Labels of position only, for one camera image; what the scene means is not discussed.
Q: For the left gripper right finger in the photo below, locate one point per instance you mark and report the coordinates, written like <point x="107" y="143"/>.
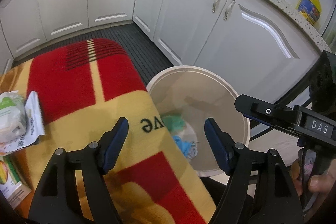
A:
<point x="260" y="189"/>

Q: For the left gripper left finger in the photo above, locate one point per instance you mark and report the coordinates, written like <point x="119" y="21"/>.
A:
<point x="56" y="199"/>

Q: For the white paper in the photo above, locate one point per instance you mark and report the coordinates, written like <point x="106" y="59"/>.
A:
<point x="13" y="116"/>

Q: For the blue trash in bin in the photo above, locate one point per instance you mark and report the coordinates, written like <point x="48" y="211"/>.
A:
<point x="187" y="148"/>

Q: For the white kitchen base cabinets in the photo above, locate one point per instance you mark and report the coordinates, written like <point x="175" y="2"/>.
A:
<point x="261" y="47"/>

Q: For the green trash in bin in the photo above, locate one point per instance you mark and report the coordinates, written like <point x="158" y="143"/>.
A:
<point x="174" y="123"/>

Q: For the round beige trash bin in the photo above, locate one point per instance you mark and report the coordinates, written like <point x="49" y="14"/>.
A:
<point x="197" y="94"/>

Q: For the person right hand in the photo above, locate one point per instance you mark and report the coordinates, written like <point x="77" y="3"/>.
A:
<point x="317" y="184"/>

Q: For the green white medicine box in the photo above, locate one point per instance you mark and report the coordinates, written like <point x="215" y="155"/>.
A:
<point x="13" y="185"/>

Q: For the white pepsi logo bag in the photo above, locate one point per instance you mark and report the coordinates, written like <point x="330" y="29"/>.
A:
<point x="34" y="127"/>

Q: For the red yellow patterned blanket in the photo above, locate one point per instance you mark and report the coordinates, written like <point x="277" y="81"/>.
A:
<point x="83" y="90"/>

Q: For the yellow cooking oil bottle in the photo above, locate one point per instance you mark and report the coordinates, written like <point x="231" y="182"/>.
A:
<point x="310" y="9"/>

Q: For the dark ribbed floor mat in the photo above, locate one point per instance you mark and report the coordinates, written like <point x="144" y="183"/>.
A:
<point x="146" y="57"/>

